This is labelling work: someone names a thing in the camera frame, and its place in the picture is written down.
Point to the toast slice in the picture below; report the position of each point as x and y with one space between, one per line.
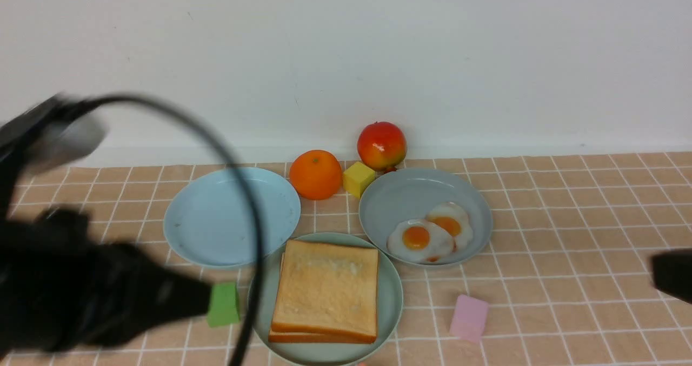
303 336
327 285

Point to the fried egg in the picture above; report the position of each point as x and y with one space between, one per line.
420 241
452 218

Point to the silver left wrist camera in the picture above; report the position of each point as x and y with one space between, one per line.
49 135

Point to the teal green plate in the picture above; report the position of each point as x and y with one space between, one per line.
327 299

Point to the light blue plate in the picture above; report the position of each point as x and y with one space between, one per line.
208 224

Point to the orange fruit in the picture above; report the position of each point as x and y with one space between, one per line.
316 175

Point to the grey blue plate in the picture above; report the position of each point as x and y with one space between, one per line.
409 194

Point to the right fried egg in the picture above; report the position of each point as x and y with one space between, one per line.
452 218

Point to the red yellow apple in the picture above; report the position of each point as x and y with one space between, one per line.
382 146

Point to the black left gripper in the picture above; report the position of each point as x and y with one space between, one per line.
109 295

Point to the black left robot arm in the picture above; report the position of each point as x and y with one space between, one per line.
25 252

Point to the green cube block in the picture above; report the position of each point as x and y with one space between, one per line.
223 305

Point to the pink cube block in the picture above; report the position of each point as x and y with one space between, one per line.
469 319

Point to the front fried egg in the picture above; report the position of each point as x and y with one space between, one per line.
420 241

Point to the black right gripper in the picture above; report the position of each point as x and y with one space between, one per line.
671 273

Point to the yellow cube block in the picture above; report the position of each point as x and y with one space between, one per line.
357 178

